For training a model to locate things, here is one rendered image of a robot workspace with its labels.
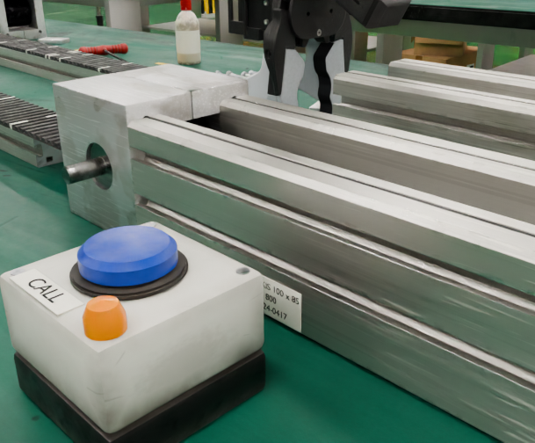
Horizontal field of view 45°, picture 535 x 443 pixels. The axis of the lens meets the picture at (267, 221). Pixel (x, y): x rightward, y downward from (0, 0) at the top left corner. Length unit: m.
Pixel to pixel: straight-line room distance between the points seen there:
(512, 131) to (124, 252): 0.29
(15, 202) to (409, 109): 0.30
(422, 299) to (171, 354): 0.10
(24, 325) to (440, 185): 0.21
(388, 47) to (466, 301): 2.65
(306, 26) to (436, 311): 0.36
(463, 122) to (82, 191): 0.27
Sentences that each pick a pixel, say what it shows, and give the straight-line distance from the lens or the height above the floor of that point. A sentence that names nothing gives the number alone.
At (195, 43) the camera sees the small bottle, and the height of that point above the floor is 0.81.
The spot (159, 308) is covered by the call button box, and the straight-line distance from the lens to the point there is 0.25.
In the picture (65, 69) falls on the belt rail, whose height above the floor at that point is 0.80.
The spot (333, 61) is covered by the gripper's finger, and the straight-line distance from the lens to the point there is 0.62.
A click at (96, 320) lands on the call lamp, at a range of 0.23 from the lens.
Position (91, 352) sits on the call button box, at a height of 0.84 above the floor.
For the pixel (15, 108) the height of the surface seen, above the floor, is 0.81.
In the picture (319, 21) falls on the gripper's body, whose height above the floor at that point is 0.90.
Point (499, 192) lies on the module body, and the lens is 0.33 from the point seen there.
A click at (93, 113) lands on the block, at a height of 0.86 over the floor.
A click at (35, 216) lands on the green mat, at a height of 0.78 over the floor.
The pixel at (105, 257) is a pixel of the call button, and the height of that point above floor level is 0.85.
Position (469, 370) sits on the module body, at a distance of 0.28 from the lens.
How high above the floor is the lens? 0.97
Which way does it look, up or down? 24 degrees down
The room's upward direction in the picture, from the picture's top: 1 degrees counter-clockwise
